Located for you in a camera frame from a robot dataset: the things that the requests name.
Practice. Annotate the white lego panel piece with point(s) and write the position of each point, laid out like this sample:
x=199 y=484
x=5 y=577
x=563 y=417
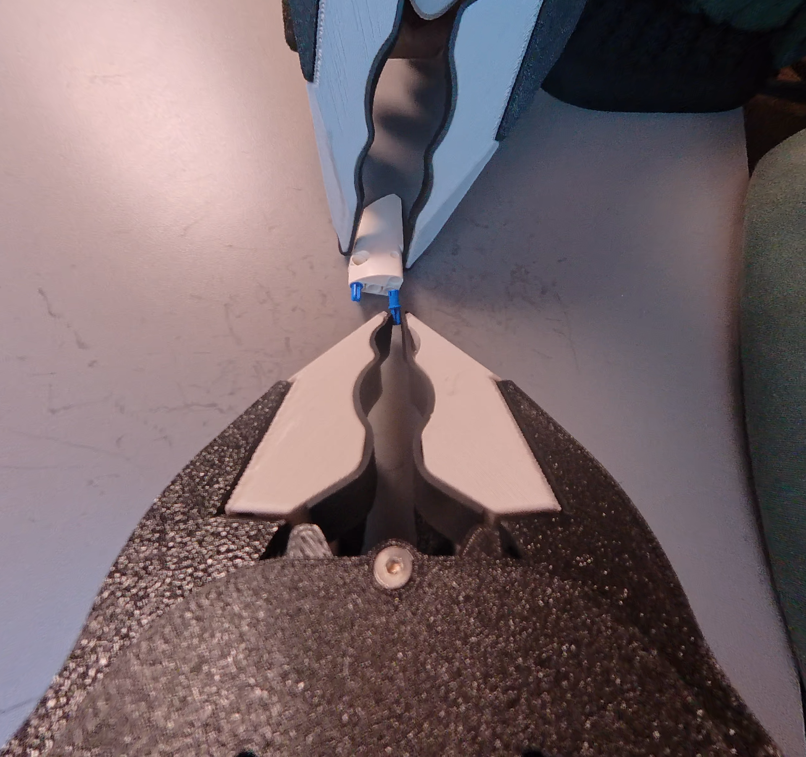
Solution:
x=381 y=234

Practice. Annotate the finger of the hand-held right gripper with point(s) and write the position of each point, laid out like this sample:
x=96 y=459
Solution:
x=485 y=96
x=346 y=77

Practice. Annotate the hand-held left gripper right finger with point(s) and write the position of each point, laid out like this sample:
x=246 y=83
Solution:
x=491 y=448

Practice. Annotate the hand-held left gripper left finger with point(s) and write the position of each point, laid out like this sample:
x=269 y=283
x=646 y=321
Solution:
x=296 y=448

